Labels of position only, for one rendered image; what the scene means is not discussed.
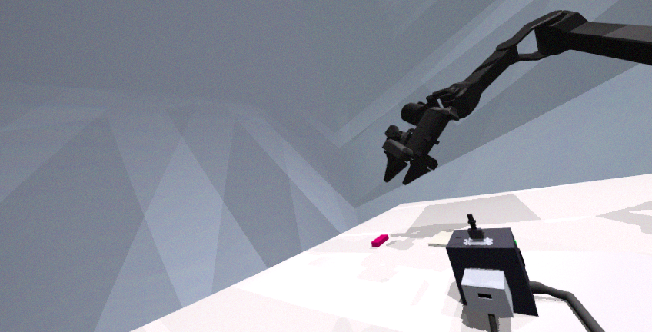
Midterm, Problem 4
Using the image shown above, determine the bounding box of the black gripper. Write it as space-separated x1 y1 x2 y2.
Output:
382 126 439 186

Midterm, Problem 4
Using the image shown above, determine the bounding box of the pink rectangular block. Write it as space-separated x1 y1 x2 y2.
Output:
371 235 389 247

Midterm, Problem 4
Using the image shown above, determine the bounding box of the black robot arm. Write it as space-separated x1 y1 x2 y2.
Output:
401 10 652 136

